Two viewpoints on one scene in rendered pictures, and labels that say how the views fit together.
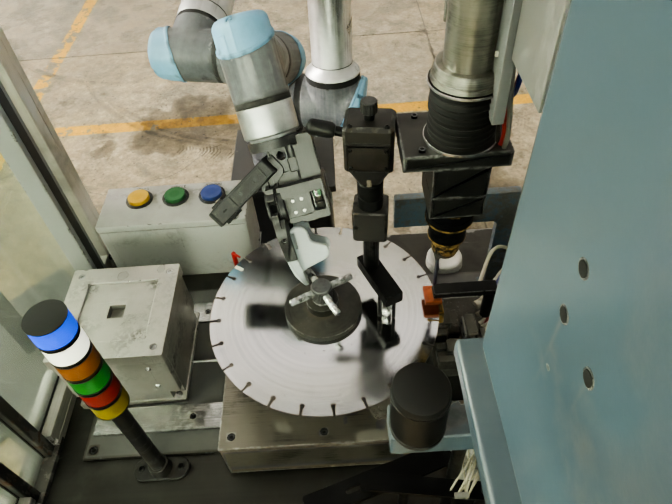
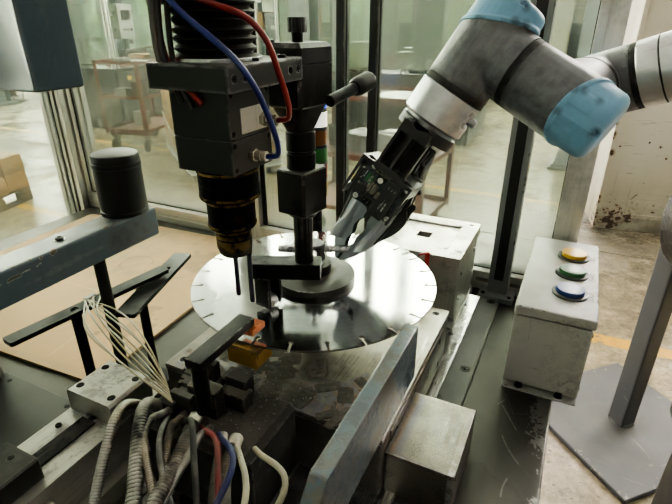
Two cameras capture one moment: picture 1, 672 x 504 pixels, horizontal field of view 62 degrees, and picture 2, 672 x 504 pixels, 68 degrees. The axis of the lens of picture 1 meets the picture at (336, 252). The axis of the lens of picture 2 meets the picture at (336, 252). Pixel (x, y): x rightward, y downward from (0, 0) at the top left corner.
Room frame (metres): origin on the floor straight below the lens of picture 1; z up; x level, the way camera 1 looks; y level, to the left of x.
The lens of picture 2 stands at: (0.75, -0.51, 1.27)
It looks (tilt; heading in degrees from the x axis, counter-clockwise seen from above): 25 degrees down; 114
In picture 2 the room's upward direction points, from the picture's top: straight up
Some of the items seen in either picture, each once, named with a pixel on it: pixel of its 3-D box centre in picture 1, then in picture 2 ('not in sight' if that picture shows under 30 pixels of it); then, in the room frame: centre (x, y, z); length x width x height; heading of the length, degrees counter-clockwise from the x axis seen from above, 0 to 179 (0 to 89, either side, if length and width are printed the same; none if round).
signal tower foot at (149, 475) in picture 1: (160, 466); not in sight; (0.34, 0.30, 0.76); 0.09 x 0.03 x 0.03; 89
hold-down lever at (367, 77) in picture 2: (339, 138); (337, 87); (0.53, -0.02, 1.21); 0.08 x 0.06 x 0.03; 89
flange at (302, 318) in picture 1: (322, 303); (314, 270); (0.48, 0.02, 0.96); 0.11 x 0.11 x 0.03
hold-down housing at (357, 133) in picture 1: (370, 174); (300, 123); (0.50, -0.05, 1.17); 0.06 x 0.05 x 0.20; 80
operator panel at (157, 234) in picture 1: (184, 230); (553, 311); (0.79, 0.30, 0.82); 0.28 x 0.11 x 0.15; 89
